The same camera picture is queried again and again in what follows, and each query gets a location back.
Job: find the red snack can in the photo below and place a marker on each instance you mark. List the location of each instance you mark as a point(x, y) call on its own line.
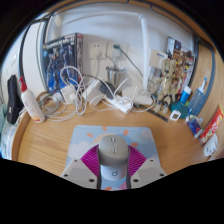
point(213, 126)

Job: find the beige robot figure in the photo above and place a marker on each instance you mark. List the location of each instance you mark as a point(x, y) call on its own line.
point(165, 86)

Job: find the white red-capped pump bottle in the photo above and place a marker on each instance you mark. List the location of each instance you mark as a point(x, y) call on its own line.
point(32, 106)

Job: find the dark blue model kit box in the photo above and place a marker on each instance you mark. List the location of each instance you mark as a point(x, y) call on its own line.
point(61, 63)

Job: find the pastel printed mouse pad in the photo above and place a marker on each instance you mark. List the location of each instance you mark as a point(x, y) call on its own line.
point(83, 136)

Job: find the small white charger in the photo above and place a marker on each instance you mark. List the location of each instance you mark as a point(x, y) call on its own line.
point(68, 95)

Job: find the grey computer mouse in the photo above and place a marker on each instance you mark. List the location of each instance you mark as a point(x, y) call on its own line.
point(113, 156)

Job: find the small white square frame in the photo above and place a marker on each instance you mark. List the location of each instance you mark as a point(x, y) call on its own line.
point(175, 115)

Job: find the white desk lamp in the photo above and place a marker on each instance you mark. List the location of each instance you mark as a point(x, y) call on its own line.
point(145, 60)

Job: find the blue spray bottle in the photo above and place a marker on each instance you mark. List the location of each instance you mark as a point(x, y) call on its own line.
point(197, 100)

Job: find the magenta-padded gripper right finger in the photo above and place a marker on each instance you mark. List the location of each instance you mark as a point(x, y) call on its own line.
point(148, 170)

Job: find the colourful printed box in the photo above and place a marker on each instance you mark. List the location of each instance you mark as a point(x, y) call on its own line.
point(185, 58)

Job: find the white power adapter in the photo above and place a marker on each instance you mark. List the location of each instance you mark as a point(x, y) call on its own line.
point(94, 93)

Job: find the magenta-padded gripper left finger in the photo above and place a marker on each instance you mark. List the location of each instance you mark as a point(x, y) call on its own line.
point(78, 170)

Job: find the teal bowl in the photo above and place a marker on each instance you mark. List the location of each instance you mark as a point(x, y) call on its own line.
point(180, 110)

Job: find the blue white-capped bottle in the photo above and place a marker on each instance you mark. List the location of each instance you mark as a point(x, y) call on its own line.
point(185, 96)

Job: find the blue snack packet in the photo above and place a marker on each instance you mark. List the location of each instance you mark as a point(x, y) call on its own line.
point(194, 126)

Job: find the white wall socket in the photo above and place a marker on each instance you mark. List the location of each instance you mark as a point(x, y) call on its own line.
point(97, 50)

